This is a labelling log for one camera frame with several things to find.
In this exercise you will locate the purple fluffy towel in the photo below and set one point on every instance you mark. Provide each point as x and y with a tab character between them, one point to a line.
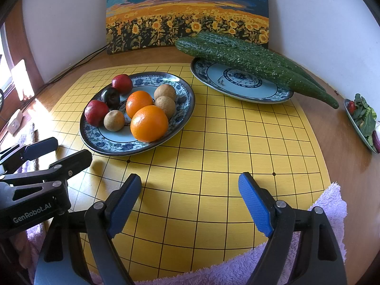
332	202

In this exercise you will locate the red cherry tomato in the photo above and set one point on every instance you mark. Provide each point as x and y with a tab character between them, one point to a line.
352	107

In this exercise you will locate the large blue floral plate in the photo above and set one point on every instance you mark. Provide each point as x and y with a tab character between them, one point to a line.
184	101

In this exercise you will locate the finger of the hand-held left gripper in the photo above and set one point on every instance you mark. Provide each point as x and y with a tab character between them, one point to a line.
77	160
41	148

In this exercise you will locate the green leafy vegetables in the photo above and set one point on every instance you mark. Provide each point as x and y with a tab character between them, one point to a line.
366	118

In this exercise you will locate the small vegetable dish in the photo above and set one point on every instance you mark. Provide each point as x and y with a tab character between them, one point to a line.
360	138

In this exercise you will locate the yellow grid game board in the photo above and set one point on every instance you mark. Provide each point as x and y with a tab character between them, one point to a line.
222	154

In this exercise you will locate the red apple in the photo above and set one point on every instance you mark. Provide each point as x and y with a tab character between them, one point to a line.
122	83
96	112

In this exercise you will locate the green cucumber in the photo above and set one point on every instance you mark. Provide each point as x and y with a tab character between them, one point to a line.
314	84
225	40
252	62

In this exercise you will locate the small blue floral plate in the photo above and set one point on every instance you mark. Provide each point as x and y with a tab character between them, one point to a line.
231	86

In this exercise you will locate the brown wooden window frame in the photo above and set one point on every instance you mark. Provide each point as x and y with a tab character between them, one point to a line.
23	41

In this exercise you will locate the purple vegetable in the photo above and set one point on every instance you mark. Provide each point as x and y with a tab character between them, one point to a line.
377	141

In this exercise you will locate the pale purple striped cloth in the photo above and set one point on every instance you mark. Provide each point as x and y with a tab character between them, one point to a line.
31	132

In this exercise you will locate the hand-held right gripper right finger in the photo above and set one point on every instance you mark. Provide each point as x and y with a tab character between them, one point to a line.
253	202

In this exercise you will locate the round brown fruit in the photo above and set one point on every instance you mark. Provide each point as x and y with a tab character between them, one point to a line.
114	120
166	105
165	91

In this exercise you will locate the sunflower field painting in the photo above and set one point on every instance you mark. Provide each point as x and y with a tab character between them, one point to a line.
184	6

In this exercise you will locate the dark purple plum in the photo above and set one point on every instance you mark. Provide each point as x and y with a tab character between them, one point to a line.
110	97

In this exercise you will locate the white power adapter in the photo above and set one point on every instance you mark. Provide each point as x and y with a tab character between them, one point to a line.
14	123

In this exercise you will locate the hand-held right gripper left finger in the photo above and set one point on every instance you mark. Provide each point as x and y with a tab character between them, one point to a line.
124	204

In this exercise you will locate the orange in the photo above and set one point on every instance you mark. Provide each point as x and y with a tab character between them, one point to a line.
149	123
138	102

